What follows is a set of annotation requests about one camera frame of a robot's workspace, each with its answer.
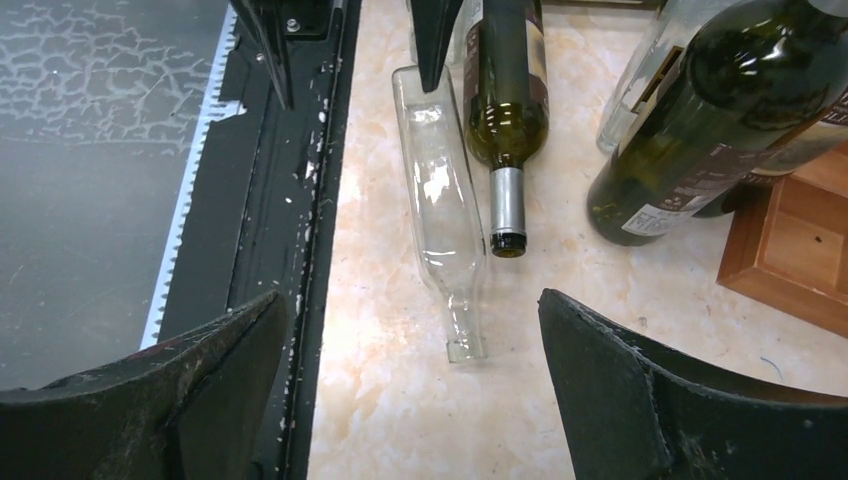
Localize standing clear bottle black cap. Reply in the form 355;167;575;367
596;0;726;154

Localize standing dark wine bottle front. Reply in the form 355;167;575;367
587;1;847;247

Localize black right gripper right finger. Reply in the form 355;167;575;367
538;289;847;479

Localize green wine bottle lying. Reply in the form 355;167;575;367
463;0;549;258

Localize clear glass bottle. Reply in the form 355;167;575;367
391;65;488;364

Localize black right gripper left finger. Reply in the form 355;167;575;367
1;291;287;479

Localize orange wooden compartment tray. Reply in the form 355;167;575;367
717;145;847;336

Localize standing dark wine bottle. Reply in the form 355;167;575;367
587;1;847;247
694;91;847;218

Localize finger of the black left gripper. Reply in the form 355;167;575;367
410;0;463;93
230;0;294;109

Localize standing dark wine bottle back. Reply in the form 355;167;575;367
694;91;847;218

